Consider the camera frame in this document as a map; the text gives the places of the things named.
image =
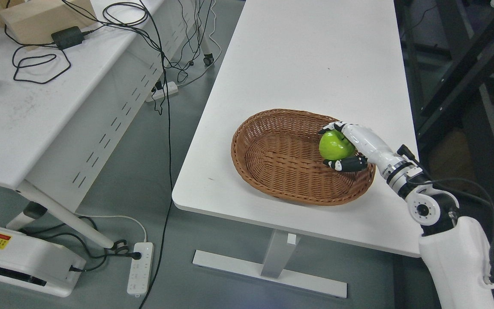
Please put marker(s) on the white perforated desk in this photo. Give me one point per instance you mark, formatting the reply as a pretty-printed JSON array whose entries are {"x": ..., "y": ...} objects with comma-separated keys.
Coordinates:
[{"x": 60, "y": 122}]

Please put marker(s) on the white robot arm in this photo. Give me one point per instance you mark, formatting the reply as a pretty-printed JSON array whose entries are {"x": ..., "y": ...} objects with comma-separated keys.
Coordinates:
[{"x": 454, "y": 247}]

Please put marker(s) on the white box device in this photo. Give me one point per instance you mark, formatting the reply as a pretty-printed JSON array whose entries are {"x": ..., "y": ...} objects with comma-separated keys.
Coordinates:
[{"x": 37, "y": 264}]

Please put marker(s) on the green apple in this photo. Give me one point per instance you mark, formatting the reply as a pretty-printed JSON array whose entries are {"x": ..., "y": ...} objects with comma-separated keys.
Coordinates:
[{"x": 334, "y": 145}]

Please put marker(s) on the far white power strip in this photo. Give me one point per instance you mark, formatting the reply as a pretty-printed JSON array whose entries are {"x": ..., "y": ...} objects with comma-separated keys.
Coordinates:
[{"x": 166, "y": 89}]

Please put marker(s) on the black power adapter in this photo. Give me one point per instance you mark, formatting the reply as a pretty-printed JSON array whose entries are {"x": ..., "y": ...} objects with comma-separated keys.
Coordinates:
[{"x": 67, "y": 38}]

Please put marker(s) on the white pedestal table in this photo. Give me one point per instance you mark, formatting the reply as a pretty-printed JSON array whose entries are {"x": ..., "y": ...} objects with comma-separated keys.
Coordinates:
[{"x": 340, "y": 58}]

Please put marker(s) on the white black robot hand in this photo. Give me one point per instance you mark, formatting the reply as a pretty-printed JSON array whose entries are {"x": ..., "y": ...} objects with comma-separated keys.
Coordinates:
[{"x": 372, "y": 148}]

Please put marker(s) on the brown wicker basket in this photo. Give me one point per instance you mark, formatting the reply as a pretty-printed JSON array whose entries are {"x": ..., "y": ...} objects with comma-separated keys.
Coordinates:
[{"x": 276, "y": 152}]

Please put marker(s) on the cardboard box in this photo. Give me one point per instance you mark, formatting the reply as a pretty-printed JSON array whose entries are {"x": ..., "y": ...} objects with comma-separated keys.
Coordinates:
[{"x": 34, "y": 22}]

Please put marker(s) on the black metal shelf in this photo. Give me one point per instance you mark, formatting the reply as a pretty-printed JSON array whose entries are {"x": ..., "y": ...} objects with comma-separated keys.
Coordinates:
[{"x": 472, "y": 65}]

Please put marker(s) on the white floor power strip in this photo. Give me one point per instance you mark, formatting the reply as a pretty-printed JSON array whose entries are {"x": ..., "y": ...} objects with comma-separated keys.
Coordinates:
[{"x": 140, "y": 269}]

